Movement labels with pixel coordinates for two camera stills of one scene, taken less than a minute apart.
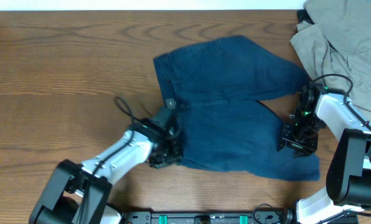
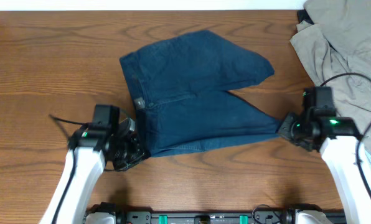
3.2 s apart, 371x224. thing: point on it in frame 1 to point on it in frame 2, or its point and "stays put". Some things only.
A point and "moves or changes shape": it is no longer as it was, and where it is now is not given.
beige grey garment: (347, 38) stays put
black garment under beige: (302, 15) stays put
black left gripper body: (168, 152) to (131, 154)
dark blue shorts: (216, 86) moves or changes shape
